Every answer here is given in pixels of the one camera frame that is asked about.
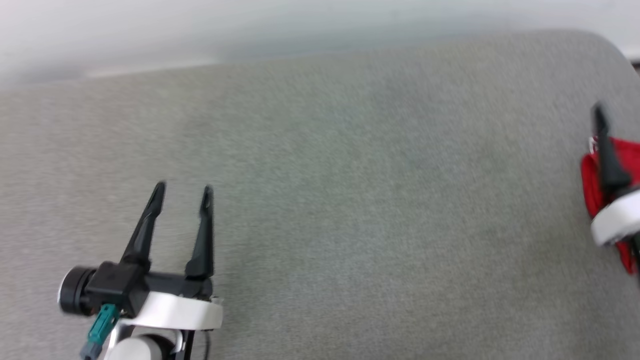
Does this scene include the teal left camera cable plug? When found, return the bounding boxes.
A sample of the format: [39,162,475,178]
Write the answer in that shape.
[80,303,121,360]

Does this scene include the red and white basketball jersey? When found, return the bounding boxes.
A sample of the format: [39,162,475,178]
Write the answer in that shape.
[580,137,640,275]

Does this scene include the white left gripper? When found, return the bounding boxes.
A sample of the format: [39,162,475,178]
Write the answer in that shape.
[57,181,224,332]

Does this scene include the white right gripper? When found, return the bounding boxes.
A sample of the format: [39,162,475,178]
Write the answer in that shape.
[590,102,640,248]

